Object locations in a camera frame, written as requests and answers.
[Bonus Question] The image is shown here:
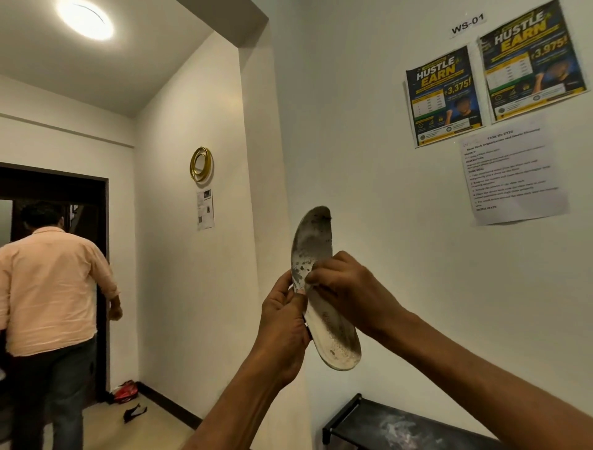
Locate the black metal shoe rack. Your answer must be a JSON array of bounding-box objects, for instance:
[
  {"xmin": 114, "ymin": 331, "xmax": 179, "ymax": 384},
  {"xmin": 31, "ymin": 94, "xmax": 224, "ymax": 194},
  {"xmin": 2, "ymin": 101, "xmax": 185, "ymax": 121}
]
[{"xmin": 322, "ymin": 393, "xmax": 507, "ymax": 450}]

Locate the gold round wall ornament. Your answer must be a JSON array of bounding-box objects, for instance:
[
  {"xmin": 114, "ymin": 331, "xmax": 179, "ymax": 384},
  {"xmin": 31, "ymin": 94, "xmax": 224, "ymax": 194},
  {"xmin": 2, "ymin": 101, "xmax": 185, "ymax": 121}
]
[{"xmin": 189, "ymin": 146, "xmax": 214, "ymax": 183}]

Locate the small white wall notice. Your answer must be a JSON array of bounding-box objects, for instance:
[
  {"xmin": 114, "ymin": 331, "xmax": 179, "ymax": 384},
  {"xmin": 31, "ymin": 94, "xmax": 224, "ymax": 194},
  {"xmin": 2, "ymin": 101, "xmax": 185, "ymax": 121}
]
[{"xmin": 196, "ymin": 189, "xmax": 216, "ymax": 231}]

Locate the black sandal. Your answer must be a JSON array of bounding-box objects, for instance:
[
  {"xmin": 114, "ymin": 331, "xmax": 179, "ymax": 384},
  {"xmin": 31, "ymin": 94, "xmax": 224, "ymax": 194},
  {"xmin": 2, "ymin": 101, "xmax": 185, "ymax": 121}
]
[{"xmin": 122, "ymin": 403, "xmax": 148, "ymax": 424}]

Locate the round ceiling light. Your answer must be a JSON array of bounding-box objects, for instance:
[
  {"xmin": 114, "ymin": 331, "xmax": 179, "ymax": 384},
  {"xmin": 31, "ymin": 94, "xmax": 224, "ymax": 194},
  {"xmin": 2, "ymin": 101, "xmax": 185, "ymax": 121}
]
[{"xmin": 55, "ymin": 0, "xmax": 116, "ymax": 42}]

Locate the white shoe insole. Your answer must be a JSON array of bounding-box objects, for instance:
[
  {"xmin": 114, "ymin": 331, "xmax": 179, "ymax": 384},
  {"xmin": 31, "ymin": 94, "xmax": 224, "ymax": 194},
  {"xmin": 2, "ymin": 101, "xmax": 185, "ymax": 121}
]
[{"xmin": 290, "ymin": 206, "xmax": 362, "ymax": 372}]

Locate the person's right forearm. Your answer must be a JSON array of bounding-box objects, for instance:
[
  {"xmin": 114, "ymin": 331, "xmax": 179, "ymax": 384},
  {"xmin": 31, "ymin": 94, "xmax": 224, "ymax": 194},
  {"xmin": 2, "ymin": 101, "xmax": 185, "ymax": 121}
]
[{"xmin": 373, "ymin": 310, "xmax": 593, "ymax": 450}]

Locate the dark blue yellow poster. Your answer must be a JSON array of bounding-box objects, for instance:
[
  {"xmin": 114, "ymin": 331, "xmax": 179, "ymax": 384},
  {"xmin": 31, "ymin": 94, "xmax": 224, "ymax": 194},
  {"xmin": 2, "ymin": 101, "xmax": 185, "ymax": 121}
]
[
  {"xmin": 478, "ymin": 0, "xmax": 588, "ymax": 124},
  {"xmin": 405, "ymin": 45, "xmax": 485, "ymax": 149}
]

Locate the person's left forearm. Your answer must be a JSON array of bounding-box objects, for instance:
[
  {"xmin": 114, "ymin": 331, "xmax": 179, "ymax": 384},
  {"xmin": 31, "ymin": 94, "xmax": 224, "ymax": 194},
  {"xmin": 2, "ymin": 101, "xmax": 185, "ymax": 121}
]
[{"xmin": 182, "ymin": 363, "xmax": 290, "ymax": 450}]

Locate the small white paper label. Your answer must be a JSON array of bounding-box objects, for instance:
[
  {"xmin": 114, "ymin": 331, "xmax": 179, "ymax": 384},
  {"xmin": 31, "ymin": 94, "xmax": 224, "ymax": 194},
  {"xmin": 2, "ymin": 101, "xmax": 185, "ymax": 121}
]
[{"xmin": 448, "ymin": 12, "xmax": 487, "ymax": 39}]

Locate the red shoe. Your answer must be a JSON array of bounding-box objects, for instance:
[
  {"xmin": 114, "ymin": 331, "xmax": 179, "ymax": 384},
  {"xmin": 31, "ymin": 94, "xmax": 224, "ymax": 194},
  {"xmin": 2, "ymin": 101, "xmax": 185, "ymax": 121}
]
[{"xmin": 111, "ymin": 380, "xmax": 140, "ymax": 405}]

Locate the person's right hand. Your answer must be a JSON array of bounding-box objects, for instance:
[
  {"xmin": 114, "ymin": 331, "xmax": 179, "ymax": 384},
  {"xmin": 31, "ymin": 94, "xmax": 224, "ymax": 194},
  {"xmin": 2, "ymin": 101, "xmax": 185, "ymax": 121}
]
[{"xmin": 305, "ymin": 250, "xmax": 411, "ymax": 342}]

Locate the person's left hand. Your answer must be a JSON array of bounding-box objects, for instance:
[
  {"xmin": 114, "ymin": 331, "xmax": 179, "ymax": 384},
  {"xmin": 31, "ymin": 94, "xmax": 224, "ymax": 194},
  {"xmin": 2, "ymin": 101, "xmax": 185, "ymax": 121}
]
[{"xmin": 250, "ymin": 270, "xmax": 311, "ymax": 386}]

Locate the white printed instruction sheet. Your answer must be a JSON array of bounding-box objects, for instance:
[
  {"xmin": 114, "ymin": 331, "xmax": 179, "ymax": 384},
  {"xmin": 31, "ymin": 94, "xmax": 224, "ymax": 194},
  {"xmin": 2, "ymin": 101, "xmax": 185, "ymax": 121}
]
[{"xmin": 459, "ymin": 121, "xmax": 570, "ymax": 227}]

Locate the dark wooden door frame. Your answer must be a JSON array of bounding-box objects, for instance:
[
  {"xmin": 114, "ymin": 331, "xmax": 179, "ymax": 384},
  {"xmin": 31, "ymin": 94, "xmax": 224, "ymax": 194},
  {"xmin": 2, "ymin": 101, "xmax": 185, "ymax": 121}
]
[{"xmin": 0, "ymin": 162, "xmax": 110, "ymax": 405}]

